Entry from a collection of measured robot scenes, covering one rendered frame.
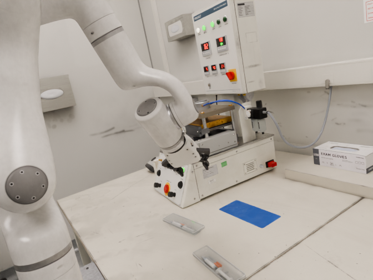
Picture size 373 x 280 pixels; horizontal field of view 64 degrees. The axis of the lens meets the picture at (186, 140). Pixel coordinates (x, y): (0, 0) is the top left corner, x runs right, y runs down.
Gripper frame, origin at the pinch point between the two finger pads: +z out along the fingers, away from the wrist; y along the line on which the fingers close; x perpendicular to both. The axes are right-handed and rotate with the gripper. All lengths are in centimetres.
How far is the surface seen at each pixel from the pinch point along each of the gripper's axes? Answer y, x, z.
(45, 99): 123, -112, 19
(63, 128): 131, -109, 47
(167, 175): 24.0, -20.5, 27.2
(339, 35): -65, -58, 14
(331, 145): -49, -23, 42
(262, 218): -15.9, 11.8, 23.3
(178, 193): 17.5, -8.0, 24.8
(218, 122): -5.7, -35.4, 19.0
